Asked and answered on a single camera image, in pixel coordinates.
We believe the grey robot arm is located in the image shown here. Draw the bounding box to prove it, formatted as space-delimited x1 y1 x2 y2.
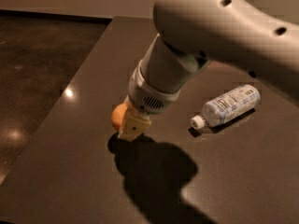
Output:
118 0 299 141

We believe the orange fruit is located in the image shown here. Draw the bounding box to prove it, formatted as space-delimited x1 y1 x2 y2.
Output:
110 104 127 131

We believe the white labelled plastic bottle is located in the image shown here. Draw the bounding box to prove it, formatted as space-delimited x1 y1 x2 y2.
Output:
191 84 261 130

